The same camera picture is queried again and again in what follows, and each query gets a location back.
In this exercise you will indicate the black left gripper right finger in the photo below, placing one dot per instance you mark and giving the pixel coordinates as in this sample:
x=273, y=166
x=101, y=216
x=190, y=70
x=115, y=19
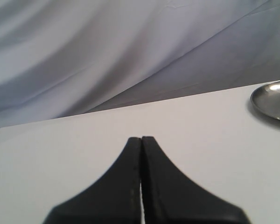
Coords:
x=170, y=197

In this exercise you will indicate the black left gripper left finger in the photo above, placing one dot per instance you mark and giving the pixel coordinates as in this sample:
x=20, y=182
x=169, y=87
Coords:
x=113, y=199

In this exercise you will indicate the round stainless steel plate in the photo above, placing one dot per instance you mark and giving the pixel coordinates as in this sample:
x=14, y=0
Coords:
x=266, y=99

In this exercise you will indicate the grey backdrop curtain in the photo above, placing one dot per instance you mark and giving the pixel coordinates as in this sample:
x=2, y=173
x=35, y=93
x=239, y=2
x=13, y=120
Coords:
x=61, y=58

